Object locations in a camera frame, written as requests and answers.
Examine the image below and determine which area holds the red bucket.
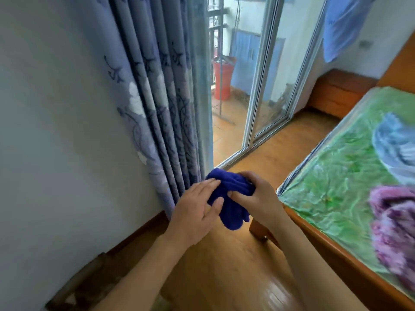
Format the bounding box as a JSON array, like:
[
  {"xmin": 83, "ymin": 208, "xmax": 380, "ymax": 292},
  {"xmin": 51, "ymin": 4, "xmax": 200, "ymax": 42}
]
[{"xmin": 212, "ymin": 56, "xmax": 236, "ymax": 102}]

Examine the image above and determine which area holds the wooden bed frame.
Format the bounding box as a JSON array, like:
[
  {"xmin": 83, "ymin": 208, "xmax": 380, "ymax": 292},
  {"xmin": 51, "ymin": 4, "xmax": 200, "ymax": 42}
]
[{"xmin": 249, "ymin": 30, "xmax": 415, "ymax": 311}]

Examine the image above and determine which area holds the person's left forearm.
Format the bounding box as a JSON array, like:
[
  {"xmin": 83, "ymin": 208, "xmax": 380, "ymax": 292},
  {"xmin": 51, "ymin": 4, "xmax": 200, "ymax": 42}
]
[{"xmin": 94, "ymin": 232, "xmax": 190, "ymax": 311}]

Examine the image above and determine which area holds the light blue folded blanket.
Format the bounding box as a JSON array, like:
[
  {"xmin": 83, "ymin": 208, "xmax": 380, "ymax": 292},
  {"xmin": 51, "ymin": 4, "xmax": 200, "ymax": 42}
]
[{"xmin": 372, "ymin": 112, "xmax": 415, "ymax": 187}]

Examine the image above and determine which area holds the small wooden chair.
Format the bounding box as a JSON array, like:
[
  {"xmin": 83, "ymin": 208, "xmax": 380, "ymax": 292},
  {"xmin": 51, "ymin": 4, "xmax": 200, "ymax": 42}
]
[{"xmin": 45, "ymin": 251, "xmax": 169, "ymax": 311}]

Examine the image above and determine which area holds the blue slatted panel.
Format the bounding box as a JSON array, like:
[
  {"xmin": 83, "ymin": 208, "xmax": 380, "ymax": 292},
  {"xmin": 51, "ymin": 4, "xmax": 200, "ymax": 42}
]
[{"xmin": 230, "ymin": 30, "xmax": 286, "ymax": 101}]

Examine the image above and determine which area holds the blue floral curtain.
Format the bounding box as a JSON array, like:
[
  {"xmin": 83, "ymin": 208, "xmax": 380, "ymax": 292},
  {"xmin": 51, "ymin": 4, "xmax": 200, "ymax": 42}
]
[{"xmin": 90, "ymin": 0, "xmax": 214, "ymax": 221}]

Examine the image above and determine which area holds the dark balcony railing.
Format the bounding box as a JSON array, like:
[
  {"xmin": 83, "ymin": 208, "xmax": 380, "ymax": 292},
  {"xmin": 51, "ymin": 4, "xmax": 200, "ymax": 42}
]
[{"xmin": 207, "ymin": 0, "xmax": 229, "ymax": 59}]

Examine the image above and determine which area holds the wooden baseboard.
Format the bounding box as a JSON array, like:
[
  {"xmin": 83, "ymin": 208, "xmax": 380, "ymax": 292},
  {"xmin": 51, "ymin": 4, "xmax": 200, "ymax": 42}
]
[{"xmin": 107, "ymin": 210, "xmax": 169, "ymax": 256}]

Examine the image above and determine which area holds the person's left hand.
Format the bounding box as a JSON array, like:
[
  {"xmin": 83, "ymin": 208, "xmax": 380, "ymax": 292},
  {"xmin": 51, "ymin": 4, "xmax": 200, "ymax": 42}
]
[{"xmin": 167, "ymin": 178, "xmax": 225, "ymax": 248}]

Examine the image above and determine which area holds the purple floral blanket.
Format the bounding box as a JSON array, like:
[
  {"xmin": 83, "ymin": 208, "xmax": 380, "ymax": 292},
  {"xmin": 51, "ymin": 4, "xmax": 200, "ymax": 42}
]
[{"xmin": 369, "ymin": 186, "xmax": 415, "ymax": 292}]

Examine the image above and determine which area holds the person's right forearm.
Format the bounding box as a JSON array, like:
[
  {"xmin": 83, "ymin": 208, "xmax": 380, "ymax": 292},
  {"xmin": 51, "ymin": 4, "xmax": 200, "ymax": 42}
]
[{"xmin": 265, "ymin": 209, "xmax": 370, "ymax": 311}]

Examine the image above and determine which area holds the wooden nightstand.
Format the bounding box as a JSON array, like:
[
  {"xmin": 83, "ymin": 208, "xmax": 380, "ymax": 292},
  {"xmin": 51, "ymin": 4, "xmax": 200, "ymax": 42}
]
[{"xmin": 306, "ymin": 68, "xmax": 378, "ymax": 120}]

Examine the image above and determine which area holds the blue cleaning cloth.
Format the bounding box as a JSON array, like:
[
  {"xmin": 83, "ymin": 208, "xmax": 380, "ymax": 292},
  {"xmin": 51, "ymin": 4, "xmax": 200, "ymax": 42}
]
[{"xmin": 206, "ymin": 168, "xmax": 256, "ymax": 231}]

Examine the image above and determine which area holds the green bed sheet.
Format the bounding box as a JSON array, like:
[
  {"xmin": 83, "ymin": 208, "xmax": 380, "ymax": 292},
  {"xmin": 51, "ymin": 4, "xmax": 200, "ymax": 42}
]
[{"xmin": 277, "ymin": 86, "xmax": 415, "ymax": 301}]

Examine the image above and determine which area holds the blue hanging cloth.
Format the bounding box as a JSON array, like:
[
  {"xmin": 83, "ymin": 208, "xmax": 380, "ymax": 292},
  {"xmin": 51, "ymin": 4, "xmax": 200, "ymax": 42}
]
[{"xmin": 322, "ymin": 0, "xmax": 378, "ymax": 63}]

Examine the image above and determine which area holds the person's right hand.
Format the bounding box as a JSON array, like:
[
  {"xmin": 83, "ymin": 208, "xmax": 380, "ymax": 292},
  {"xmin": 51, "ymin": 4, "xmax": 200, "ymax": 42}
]
[{"xmin": 227, "ymin": 171, "xmax": 287, "ymax": 232}]

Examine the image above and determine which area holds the metal drying rack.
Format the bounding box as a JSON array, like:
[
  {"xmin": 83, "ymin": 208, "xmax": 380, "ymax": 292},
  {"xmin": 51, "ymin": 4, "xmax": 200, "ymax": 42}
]
[{"xmin": 211, "ymin": 0, "xmax": 237, "ymax": 125}]

